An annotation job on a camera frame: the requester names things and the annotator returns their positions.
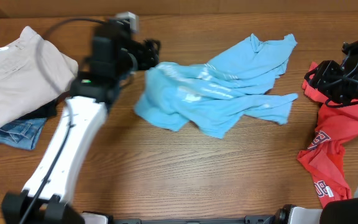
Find light blue t-shirt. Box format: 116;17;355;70
134;34;298;139

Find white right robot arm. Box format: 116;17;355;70
244;40;358;223

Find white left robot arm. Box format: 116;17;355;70
1;12;160;223

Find red t-shirt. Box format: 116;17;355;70
296;61;358;208

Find dark folded garment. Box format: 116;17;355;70
19;99;58;120

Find beige folded trousers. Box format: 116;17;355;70
0;26;78;127

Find folded blue jeans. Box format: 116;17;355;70
0;118;47;151

